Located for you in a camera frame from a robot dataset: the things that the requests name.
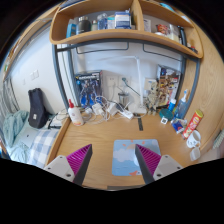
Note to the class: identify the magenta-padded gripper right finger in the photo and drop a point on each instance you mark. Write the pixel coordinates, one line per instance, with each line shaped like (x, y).
(166, 166)

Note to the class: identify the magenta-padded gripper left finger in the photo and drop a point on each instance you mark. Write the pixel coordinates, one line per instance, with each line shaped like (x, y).
(59, 166)

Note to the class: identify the blue sun-and-cloud mouse pad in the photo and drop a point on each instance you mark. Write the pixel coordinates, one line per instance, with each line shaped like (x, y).
(121, 160)

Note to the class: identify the bed with plaid bedding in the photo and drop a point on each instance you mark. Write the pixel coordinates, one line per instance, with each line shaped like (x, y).
(40, 143)

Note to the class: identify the white mug with face drawing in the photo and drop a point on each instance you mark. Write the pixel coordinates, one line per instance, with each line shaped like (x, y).
(193, 138)

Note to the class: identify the blue tissue pack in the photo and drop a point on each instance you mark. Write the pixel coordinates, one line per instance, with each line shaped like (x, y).
(179, 125)

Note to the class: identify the small white cube clock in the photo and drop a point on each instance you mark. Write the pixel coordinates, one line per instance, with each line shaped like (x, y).
(164, 120)

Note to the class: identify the black flat strip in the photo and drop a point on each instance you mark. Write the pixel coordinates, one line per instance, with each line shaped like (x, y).
(140, 124)

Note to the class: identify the red potato chips can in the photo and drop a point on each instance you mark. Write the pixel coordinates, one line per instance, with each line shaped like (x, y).
(193, 123)

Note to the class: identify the teal round tin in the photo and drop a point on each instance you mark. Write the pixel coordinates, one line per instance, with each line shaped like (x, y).
(166, 114)

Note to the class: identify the white bottle with red cap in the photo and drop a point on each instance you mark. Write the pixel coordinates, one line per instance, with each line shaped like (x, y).
(76, 115)

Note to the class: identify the blue spray bottle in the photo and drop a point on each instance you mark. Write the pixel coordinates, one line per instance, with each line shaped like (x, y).
(181, 106)

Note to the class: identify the black bag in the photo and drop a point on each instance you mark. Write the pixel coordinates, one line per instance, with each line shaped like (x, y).
(37, 108)

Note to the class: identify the white desk lamp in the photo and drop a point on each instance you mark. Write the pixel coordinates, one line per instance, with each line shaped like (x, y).
(140, 109)

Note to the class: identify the white power strip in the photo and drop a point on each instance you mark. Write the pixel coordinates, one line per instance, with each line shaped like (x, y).
(126, 114)

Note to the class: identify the white power adapter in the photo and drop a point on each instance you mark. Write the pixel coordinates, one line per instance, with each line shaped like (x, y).
(97, 109)

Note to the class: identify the clear glass cup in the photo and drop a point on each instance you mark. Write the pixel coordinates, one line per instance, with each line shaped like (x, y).
(123, 99)

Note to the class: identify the blue model kit box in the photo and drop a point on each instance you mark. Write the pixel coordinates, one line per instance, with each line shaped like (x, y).
(87, 88)

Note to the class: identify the colourful poster box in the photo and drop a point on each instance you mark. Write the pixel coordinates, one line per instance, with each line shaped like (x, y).
(171, 80)

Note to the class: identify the wooden shelf unit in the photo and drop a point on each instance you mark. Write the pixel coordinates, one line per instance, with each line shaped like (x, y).
(110, 35)

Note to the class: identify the white wall socket panel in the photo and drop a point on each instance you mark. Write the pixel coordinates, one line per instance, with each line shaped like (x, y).
(111, 81)

